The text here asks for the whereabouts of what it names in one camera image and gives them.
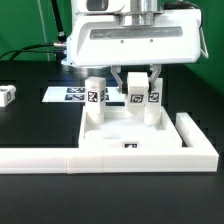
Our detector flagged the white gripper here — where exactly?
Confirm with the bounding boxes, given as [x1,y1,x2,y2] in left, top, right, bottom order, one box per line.
[68,9,201,94]

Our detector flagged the white marker base sheet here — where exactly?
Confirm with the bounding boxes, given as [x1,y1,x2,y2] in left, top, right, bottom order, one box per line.
[42,87,125,103]

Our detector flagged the white L-shaped obstacle fence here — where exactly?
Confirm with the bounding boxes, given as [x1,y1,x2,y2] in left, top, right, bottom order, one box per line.
[0,113,219,174]

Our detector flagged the black cables at base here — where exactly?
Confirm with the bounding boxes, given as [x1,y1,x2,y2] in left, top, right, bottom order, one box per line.
[0,0,68,62]

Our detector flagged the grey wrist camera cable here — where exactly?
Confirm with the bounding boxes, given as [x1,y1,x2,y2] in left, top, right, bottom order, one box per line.
[186,1,210,60]

